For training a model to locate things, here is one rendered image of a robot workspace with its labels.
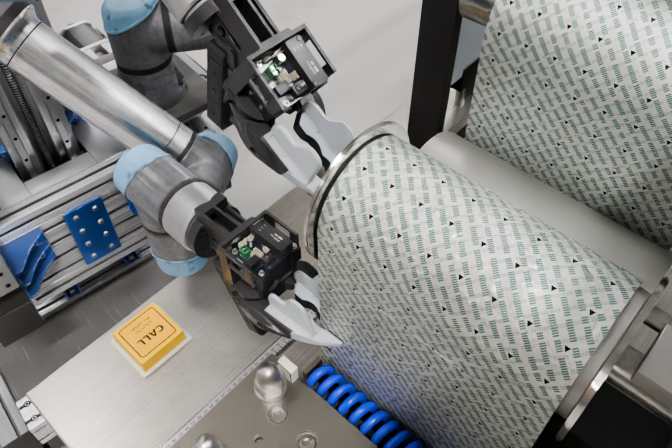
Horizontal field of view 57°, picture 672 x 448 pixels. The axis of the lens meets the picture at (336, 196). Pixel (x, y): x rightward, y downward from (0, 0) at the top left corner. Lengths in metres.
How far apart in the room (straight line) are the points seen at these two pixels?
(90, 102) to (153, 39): 0.43
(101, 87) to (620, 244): 0.66
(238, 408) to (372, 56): 2.36
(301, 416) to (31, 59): 0.56
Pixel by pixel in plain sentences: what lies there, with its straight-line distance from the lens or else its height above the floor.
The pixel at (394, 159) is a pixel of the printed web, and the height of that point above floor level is 1.31.
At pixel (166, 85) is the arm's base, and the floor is 0.87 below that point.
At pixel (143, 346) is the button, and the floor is 0.92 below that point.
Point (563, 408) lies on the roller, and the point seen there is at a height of 1.25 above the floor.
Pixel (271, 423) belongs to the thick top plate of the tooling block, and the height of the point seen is 1.03.
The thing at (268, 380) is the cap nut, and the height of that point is 1.07.
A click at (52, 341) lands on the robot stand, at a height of 0.21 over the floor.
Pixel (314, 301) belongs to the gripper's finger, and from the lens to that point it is 0.69.
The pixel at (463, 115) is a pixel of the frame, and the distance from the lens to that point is 0.97.
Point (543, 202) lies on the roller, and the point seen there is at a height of 1.23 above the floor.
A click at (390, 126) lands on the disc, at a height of 1.31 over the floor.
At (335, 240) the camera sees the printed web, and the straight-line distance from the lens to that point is 0.53.
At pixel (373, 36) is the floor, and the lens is 3.05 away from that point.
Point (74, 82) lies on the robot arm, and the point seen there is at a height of 1.18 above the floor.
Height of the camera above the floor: 1.68
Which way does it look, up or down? 48 degrees down
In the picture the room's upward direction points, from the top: straight up
